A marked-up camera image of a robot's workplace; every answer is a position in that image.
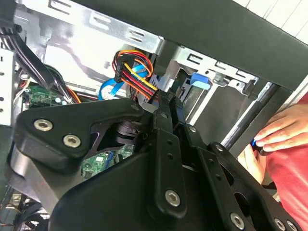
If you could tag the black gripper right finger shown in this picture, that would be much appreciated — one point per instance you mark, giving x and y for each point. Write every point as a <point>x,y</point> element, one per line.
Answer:
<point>211,173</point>

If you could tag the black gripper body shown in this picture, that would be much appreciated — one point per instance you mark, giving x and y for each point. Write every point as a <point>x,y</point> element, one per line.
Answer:
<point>108,204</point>

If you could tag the person's left hand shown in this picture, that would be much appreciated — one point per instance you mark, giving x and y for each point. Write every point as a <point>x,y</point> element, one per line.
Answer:
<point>256,166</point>

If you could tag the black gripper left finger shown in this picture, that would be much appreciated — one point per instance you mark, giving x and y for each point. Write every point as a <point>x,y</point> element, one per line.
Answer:
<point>55,125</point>

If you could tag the person's right hand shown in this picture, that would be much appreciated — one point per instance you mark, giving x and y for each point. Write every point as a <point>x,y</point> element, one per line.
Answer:
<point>286,130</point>

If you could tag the hard disk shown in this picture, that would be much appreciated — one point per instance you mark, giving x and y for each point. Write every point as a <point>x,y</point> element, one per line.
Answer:
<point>201,80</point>

